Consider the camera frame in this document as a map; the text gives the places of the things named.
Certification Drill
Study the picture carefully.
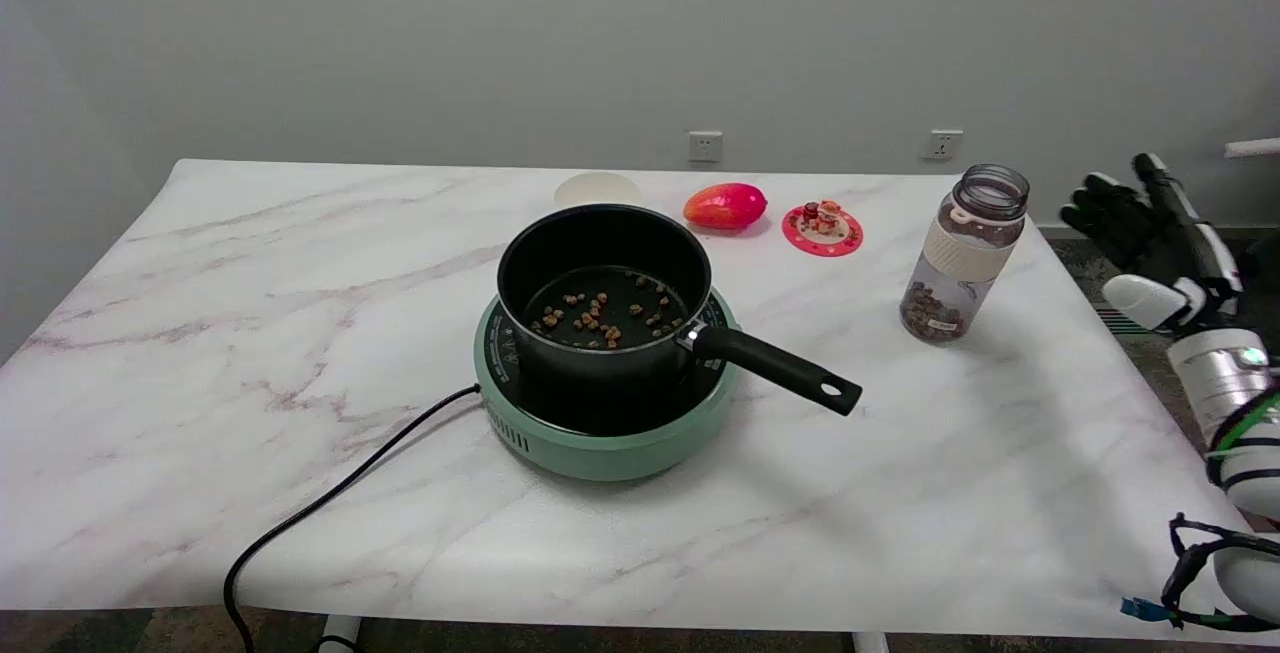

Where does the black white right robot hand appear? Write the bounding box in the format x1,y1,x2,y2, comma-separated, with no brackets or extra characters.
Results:
1059,153,1246,334

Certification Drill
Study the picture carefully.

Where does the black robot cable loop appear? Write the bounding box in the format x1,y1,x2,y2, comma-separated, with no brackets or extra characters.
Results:
1120,513,1280,633

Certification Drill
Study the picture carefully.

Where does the white round lid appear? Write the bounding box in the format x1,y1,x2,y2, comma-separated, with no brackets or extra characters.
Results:
553,171,644,211

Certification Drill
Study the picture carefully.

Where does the clear bottle with white band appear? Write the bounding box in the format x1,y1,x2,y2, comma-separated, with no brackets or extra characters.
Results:
899,164,1031,344

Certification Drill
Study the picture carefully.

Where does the red toy mango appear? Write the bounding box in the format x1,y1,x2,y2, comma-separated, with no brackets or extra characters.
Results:
683,183,769,231

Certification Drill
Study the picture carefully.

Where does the red coaster with figurines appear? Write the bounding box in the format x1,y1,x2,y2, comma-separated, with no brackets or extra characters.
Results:
782,200,864,258

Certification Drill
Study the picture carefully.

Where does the black saucepan with handle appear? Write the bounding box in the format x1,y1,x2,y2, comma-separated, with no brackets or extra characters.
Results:
496,204,863,417

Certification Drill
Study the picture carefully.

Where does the green induction cooker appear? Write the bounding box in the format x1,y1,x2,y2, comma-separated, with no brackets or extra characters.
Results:
473,285,741,482

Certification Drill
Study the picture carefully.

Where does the black power cord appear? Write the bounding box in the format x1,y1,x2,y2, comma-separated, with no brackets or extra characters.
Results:
222,384,482,653

